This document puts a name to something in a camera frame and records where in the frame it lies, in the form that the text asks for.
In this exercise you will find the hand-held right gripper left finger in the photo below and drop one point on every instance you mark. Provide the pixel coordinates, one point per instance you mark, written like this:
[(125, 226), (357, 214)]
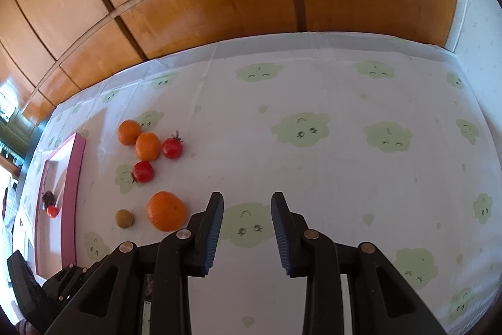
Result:
[(210, 240)]

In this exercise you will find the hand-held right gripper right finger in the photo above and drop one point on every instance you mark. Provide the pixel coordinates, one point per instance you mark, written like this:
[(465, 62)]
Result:
[(283, 240)]

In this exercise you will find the large orange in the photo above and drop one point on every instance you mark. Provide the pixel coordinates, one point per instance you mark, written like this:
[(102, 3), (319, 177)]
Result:
[(166, 211)]

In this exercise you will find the brown kiwi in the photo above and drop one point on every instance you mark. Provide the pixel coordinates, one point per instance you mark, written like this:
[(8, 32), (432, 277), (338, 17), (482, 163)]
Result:
[(124, 219)]

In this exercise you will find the red tomato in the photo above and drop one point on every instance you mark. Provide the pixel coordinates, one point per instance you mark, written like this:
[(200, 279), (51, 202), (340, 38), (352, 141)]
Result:
[(52, 211), (142, 171), (172, 148)]

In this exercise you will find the pink tray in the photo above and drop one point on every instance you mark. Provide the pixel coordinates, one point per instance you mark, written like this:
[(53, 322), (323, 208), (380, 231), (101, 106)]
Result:
[(72, 182)]

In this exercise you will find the small orange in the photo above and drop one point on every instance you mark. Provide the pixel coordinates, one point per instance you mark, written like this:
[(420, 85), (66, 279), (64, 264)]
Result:
[(129, 132), (148, 146)]

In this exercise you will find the cloud print tablecloth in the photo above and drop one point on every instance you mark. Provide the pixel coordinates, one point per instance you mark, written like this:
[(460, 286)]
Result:
[(333, 182)]

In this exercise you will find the small dark purple fruit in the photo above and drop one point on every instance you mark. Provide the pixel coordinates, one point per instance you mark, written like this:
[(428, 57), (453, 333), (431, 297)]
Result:
[(48, 197)]

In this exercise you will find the wooden wardrobe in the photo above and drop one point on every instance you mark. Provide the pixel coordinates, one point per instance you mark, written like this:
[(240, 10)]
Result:
[(196, 13)]

